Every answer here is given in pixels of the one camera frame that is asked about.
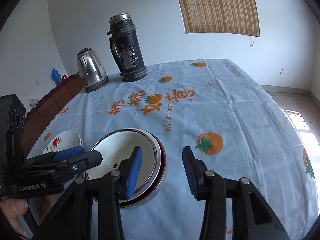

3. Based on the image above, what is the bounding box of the person's left hand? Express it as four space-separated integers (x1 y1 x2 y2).
0 195 52 239

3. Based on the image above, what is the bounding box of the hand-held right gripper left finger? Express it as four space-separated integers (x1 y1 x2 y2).
32 145 143 240

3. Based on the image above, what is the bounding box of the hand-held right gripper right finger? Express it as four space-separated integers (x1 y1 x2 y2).
182 146 290 240

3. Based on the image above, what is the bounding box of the brown wooden sideboard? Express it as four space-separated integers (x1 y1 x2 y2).
21 72 84 153

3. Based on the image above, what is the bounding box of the stainless steel electric kettle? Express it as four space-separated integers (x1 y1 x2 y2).
76 48 109 93

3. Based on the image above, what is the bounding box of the printed light blue tablecloth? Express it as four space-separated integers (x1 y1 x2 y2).
24 59 320 240

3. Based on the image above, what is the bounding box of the worn black thermos flask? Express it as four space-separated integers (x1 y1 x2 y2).
107 13 148 82

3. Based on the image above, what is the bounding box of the stainless steel bowl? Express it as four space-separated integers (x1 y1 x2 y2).
93 129 163 206

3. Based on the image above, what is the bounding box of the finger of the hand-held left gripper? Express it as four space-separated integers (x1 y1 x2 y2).
25 147 85 167
24 151 103 178

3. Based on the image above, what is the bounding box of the bamboo window blind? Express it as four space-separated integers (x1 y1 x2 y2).
173 0 260 37

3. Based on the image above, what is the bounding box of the blue thermos jug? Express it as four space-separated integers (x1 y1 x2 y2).
51 68 62 85

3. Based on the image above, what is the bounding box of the red flower white plate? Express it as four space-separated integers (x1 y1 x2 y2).
41 129 82 155

